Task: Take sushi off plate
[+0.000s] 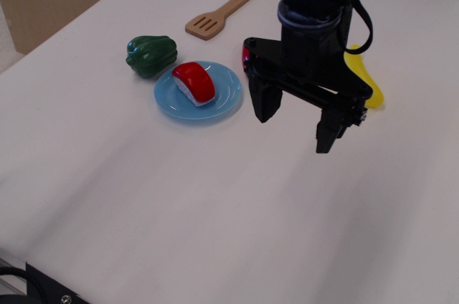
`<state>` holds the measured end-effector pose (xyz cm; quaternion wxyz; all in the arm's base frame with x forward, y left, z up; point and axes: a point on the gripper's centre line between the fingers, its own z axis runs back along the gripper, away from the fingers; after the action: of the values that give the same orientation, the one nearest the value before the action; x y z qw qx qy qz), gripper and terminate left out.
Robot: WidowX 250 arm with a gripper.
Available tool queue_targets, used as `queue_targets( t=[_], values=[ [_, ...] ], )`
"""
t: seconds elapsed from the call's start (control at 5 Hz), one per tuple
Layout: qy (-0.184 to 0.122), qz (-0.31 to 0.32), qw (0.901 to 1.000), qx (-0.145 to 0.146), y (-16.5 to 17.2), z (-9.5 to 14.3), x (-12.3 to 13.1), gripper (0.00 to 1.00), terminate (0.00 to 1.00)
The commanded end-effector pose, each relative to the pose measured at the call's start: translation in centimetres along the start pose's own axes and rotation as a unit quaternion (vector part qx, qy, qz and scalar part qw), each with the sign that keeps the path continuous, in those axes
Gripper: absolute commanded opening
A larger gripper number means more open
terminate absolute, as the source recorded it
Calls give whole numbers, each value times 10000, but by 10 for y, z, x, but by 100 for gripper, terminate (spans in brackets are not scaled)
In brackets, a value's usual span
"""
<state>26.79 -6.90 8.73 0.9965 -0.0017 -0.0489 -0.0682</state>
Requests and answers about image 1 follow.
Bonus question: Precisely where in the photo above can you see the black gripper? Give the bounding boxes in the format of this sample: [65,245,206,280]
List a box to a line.
[243,18,373,153]

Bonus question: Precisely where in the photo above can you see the red and white toy sushi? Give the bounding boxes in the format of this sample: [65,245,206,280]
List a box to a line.
[172,62,216,107]

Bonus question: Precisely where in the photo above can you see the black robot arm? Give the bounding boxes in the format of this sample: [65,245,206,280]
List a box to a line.
[243,0,374,153]

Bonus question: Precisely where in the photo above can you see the light blue plate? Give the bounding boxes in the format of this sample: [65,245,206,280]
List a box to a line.
[153,61,242,120]

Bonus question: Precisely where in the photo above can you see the yellow toy banana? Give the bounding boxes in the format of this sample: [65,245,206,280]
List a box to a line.
[344,52,384,109]

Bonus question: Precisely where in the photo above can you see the red and green toy chili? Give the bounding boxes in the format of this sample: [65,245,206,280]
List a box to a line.
[242,44,250,72]

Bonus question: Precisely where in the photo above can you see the wooden slotted spatula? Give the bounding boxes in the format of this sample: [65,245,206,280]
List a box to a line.
[185,0,250,41]

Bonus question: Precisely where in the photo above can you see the green toy bell pepper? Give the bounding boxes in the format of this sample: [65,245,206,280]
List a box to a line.
[126,36,178,78]

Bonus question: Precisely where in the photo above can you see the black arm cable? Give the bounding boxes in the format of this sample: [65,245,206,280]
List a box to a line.
[346,0,374,56]

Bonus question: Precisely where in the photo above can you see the black corner bracket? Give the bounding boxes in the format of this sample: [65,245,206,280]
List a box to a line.
[25,263,89,304]

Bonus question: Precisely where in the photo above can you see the black cable at corner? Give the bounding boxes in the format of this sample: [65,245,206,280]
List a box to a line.
[0,266,47,304]

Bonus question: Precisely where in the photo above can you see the aluminium table frame rail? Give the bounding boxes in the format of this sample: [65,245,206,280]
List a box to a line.
[0,246,29,298]

